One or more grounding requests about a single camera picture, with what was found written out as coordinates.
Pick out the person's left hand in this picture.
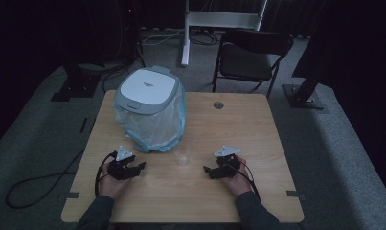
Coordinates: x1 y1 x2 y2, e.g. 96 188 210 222
98 161 133 201

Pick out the bundle of floor cables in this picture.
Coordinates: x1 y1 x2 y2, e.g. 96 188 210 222
141 27 221 48

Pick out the person's right hand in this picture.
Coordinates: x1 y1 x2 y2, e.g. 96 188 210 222
220 154 258 197

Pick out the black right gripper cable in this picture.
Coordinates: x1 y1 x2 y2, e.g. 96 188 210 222
232 158 262 202

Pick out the black folding chair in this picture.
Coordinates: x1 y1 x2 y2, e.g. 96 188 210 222
211 29 295 100

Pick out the black floor cable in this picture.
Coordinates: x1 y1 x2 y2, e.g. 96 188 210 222
5 148 86 211

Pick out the white lidded trash can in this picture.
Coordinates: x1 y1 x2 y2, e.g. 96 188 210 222
113 65 183 116

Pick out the black stand with base plate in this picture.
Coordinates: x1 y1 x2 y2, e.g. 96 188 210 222
50 58 102 103
282 30 329 111

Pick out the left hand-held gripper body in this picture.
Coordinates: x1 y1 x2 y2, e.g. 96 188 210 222
106 145 138 181

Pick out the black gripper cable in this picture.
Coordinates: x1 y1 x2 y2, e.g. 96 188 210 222
232 158 262 202
94 150 119 198

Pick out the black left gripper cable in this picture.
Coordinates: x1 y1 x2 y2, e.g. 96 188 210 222
94 150 119 198

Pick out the clear plastic cup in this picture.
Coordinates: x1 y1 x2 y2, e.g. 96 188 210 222
173 147 193 167

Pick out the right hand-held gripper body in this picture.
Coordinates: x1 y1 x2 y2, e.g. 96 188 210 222
214 145 242 178

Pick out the grey tape strip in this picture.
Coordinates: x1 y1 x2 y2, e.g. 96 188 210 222
285 190 307 201

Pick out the white bin with plastic bag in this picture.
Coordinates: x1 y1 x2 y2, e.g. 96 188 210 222
112 80 187 154

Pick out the white metal desk frame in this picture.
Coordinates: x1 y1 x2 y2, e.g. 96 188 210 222
180 0 269 67

